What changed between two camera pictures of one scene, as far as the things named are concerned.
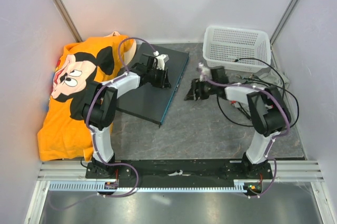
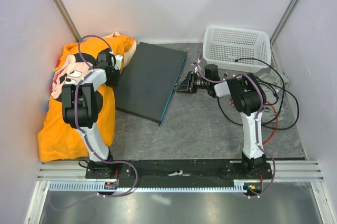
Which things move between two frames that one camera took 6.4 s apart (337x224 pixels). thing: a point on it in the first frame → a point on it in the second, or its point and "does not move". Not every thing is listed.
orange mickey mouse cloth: [65, 134] does not move
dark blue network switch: [153, 103] does not move
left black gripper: [163, 82] → [116, 83]
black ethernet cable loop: [253, 125] does not move
